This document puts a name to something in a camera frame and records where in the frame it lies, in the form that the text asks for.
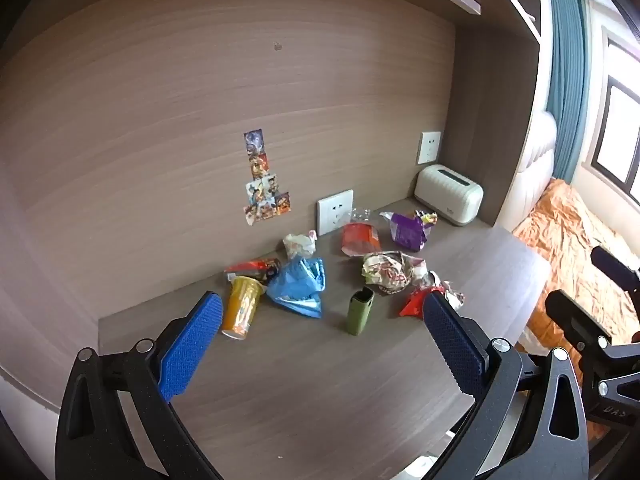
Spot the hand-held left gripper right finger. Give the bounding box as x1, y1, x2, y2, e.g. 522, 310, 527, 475
422, 291, 588, 480

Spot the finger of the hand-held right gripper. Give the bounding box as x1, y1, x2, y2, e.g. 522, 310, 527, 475
591, 246, 640, 306
545, 290, 613, 354

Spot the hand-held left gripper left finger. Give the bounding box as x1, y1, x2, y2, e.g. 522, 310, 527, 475
55, 291, 223, 480

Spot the red cigarette box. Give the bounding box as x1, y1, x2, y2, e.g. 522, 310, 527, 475
223, 258, 282, 283

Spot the orange red snack bag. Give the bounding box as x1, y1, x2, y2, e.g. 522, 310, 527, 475
341, 222, 382, 257

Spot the crumpled silver paper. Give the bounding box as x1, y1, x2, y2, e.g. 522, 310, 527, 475
425, 271, 466, 311

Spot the red foil wrapper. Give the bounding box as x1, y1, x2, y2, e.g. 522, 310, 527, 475
398, 285, 446, 318

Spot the bed with orange blanket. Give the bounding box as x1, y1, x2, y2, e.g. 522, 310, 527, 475
512, 177, 640, 361

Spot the yellow plastic cup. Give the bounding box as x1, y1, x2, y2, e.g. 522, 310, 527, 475
220, 275, 266, 341

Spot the crumpled printed paper wrapper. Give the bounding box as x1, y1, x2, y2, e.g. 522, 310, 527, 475
362, 251, 428, 295

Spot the green lighter case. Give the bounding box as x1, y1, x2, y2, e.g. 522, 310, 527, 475
346, 287, 375, 336

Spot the purple snack bag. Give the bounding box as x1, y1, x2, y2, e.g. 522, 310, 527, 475
380, 210, 433, 252

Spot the blue plastic bag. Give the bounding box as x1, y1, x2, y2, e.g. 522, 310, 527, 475
266, 256, 326, 320

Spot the white padded headboard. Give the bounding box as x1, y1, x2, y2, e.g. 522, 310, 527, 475
497, 110, 558, 233

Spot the dark framed window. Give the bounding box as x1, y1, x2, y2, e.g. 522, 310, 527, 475
590, 35, 640, 193

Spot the crumpled white paper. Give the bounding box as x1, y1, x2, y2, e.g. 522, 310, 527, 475
283, 230, 319, 260

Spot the white tissue box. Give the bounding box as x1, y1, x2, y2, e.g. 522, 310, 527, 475
414, 164, 484, 227

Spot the teal curtain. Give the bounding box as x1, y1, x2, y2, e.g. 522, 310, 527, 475
545, 0, 588, 191

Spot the large white wall socket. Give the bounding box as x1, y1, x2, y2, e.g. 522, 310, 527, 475
317, 189, 355, 236

